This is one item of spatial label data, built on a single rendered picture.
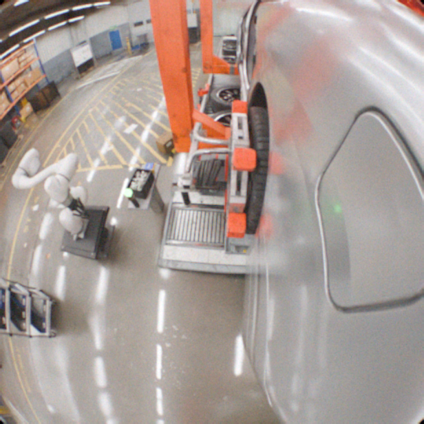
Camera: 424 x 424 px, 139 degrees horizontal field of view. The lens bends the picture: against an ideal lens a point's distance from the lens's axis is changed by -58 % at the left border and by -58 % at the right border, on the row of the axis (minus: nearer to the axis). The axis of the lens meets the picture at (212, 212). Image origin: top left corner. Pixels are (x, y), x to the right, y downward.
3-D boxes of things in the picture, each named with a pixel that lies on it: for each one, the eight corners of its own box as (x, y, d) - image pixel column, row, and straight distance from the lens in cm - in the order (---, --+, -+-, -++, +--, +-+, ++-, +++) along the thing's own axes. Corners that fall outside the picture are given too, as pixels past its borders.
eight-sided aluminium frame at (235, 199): (235, 237, 107) (252, 179, 59) (224, 236, 106) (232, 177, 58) (237, 164, 135) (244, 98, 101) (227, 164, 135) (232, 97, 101)
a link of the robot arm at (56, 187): (64, 205, 111) (73, 184, 114) (47, 191, 102) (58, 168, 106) (54, 202, 119) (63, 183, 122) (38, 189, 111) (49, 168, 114)
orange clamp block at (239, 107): (247, 117, 95) (248, 100, 97) (231, 115, 95) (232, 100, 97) (246, 120, 102) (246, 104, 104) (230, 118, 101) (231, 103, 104)
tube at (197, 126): (232, 149, 88) (233, 131, 81) (191, 146, 89) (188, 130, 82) (232, 126, 101) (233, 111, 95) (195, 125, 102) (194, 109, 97)
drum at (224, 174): (240, 187, 98) (244, 171, 87) (199, 185, 98) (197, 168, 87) (240, 167, 107) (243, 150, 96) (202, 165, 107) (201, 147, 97)
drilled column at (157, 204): (162, 213, 184) (150, 188, 149) (153, 212, 187) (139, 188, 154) (164, 204, 188) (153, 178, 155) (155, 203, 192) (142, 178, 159)
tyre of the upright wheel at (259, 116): (301, 259, 80) (316, 96, 79) (246, 259, 73) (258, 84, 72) (268, 216, 138) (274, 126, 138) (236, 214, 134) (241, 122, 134)
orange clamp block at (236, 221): (244, 219, 85) (243, 238, 82) (226, 218, 84) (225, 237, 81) (246, 213, 79) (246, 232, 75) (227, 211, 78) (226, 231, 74)
